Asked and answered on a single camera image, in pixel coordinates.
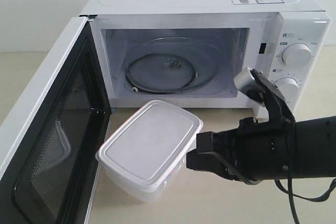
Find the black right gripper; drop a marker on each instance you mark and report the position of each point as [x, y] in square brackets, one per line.
[254, 151]

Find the clear plastic lidded container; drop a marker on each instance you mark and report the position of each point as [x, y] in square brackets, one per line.
[145, 153]

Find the white microwave door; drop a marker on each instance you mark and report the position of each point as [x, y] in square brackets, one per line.
[50, 137]

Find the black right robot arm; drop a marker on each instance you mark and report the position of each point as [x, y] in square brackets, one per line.
[312, 150]

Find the white Midea microwave oven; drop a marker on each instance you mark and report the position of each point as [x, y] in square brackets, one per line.
[253, 36]

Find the glass turntable plate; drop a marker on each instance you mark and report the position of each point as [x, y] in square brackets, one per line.
[171, 65]

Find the lower white control knob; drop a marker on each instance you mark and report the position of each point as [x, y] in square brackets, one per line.
[288, 87]

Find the white control knob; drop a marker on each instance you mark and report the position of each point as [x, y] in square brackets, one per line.
[296, 55]
[288, 87]

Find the upper white control knob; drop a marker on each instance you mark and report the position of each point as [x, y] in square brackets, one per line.
[296, 55]

